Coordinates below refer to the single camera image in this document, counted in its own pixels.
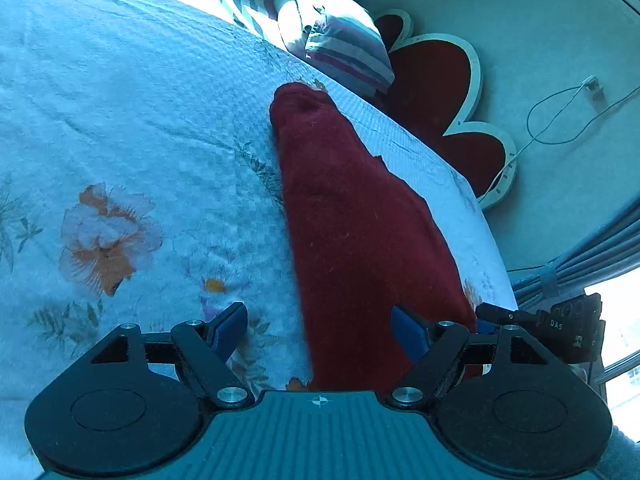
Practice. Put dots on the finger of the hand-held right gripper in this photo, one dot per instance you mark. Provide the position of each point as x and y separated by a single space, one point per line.
500 314

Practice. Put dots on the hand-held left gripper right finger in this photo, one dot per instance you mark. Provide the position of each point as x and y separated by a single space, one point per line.
407 335

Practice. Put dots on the dark red knit sweater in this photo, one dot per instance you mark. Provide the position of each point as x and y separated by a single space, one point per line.
350 235

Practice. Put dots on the bright side window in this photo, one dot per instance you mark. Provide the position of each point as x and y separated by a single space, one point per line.
621 305

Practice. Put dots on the grey pleated curtain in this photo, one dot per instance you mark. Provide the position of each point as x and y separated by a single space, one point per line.
590 255

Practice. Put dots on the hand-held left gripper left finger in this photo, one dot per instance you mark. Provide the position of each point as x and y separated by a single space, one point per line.
230 330

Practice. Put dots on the red heart-shaped headboard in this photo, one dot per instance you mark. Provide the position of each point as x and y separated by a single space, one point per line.
430 90

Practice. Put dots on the striped pillow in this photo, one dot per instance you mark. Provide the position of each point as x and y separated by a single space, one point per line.
345 50

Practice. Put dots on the white wall socket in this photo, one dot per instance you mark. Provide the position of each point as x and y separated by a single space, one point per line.
593 86

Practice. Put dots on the floral white bedspread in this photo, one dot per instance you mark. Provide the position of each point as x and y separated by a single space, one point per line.
125 110

